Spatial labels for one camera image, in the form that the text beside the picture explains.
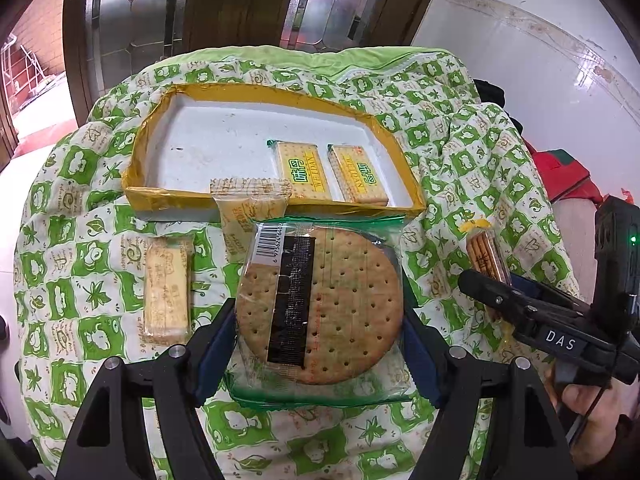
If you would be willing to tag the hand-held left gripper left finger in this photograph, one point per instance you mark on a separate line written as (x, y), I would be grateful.
(217, 355)

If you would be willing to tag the person's right hand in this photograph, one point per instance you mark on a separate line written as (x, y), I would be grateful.
(595, 405)

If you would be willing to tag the red cloth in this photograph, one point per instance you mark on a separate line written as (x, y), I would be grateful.
(560, 180)

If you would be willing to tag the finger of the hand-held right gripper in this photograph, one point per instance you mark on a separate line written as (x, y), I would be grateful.
(487, 290)
(545, 296)

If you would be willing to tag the white metal railing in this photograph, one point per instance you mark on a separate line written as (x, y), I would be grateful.
(20, 60)

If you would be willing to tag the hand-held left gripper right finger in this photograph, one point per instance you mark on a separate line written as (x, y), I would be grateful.
(422, 360)

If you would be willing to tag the round cracker packet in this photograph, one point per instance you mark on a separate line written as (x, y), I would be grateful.
(345, 305)

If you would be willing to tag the open wooden glass door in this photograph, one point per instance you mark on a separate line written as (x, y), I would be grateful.
(6, 135)

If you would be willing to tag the closed wooden glass door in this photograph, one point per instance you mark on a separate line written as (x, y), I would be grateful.
(235, 5)

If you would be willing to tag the green white printed blanket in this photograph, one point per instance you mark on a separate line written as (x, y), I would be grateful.
(90, 290)

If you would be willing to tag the black cloth object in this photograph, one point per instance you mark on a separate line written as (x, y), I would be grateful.
(492, 97)

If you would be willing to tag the stick biscuit packet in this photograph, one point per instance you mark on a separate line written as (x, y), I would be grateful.
(482, 255)

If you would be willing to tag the pale biscuit packet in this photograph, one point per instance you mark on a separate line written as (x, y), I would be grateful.
(240, 210)
(167, 290)

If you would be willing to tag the yellow label cracker packet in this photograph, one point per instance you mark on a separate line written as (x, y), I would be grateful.
(300, 170)
(357, 172)

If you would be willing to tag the white foam tray yellow tape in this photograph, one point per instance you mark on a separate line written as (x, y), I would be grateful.
(210, 140)

